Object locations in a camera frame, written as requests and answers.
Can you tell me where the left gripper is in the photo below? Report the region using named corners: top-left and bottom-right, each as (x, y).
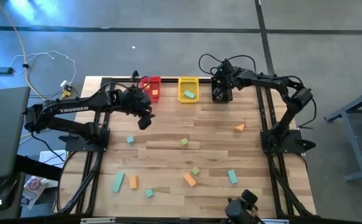
top-left (121, 88), bottom-right (155, 131)

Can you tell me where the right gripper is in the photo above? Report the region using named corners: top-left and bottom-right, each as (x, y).
top-left (212, 76), bottom-right (234, 101)

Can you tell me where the black plastic basket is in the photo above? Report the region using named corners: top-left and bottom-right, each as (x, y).
top-left (211, 77), bottom-right (233, 104)

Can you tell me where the red plastic basket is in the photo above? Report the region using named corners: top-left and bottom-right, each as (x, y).
top-left (139, 76), bottom-right (162, 104)

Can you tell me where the yellow plastic basket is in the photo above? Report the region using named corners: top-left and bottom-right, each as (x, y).
top-left (177, 77), bottom-right (200, 104)

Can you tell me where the long teal block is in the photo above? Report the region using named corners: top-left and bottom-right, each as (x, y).
top-left (111, 172), bottom-right (126, 194)

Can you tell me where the white paper box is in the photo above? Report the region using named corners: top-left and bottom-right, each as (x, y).
top-left (39, 149), bottom-right (67, 166)

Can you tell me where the printed paper bag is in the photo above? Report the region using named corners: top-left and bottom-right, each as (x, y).
top-left (21, 175), bottom-right (47, 210)

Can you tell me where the black mouse with light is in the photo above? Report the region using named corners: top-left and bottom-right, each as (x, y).
top-left (0, 178), bottom-right (19, 212)

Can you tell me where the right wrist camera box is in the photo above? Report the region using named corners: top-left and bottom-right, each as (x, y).
top-left (215, 60), bottom-right (235, 78)

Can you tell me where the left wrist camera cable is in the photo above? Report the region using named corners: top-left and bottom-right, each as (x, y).
top-left (133, 75), bottom-right (153, 93)

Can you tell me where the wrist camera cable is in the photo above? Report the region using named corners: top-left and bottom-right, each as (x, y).
top-left (133, 75), bottom-right (153, 93)
top-left (198, 53), bottom-right (257, 76)

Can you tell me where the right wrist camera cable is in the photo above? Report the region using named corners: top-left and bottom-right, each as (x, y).
top-left (198, 53), bottom-right (257, 76)

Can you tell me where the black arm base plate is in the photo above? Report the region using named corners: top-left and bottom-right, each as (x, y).
top-left (260, 129), bottom-right (317, 156)
top-left (65, 129), bottom-right (110, 153)

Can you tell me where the thin white cable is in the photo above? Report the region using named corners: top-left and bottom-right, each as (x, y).
top-left (9, 50), bottom-right (77, 86)

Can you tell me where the silver metal bracket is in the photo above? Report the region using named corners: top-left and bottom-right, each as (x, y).
top-left (80, 217), bottom-right (117, 224)
top-left (260, 218), bottom-right (291, 224)

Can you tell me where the grey metal table frame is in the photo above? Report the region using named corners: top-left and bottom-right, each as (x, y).
top-left (323, 85), bottom-right (362, 183)

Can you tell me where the beige floor cable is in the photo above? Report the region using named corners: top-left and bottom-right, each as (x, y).
top-left (0, 0), bottom-right (50, 103)

